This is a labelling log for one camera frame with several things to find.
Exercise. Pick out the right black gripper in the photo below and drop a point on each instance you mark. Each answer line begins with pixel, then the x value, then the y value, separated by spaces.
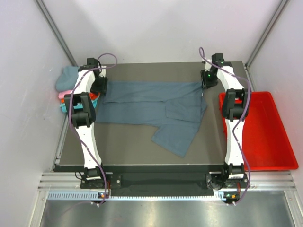
pixel 206 83

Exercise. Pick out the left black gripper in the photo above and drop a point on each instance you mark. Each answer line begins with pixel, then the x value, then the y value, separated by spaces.
pixel 102 89

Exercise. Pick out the slate blue t shirt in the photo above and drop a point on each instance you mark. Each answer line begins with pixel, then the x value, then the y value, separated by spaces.
pixel 175 108

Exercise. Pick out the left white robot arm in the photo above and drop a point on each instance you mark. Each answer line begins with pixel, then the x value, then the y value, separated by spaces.
pixel 82 115

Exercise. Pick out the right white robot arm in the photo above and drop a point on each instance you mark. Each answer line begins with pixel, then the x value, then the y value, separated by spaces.
pixel 234 110

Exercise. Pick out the folded orange t shirt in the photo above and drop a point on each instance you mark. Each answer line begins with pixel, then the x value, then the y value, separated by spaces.
pixel 93 97

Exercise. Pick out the folded turquoise t shirt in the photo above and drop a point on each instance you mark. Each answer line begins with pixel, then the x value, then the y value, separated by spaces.
pixel 94 102

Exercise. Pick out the folded grey-blue t shirt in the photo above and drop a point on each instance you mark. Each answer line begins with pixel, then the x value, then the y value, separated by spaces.
pixel 67 80

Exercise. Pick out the folded pink t shirt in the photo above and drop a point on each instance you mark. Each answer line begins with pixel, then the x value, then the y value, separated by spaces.
pixel 63 93

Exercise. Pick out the red plastic bin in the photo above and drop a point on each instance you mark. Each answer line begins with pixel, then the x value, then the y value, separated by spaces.
pixel 265 142

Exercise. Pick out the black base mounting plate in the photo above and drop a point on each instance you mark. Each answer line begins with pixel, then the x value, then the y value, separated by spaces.
pixel 201 180

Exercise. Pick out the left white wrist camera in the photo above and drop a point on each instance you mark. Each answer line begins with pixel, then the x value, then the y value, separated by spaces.
pixel 102 72

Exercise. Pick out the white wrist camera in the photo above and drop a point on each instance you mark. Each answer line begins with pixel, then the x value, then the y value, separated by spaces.
pixel 102 72
pixel 208 65

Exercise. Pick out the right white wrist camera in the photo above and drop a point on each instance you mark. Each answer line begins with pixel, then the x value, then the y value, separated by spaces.
pixel 208 65

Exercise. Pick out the right corner aluminium post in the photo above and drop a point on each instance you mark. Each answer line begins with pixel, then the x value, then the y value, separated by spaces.
pixel 265 34

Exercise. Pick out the corner aluminium post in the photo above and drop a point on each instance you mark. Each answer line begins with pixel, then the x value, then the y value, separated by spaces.
pixel 55 30
pixel 265 34

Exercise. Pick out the left corner aluminium post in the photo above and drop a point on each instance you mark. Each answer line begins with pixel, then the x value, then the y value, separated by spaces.
pixel 55 30

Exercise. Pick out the aluminium frame rail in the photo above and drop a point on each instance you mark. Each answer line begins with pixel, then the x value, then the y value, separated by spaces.
pixel 262 181

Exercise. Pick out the grey slotted cable duct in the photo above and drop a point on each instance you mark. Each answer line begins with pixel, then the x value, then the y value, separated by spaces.
pixel 99 196

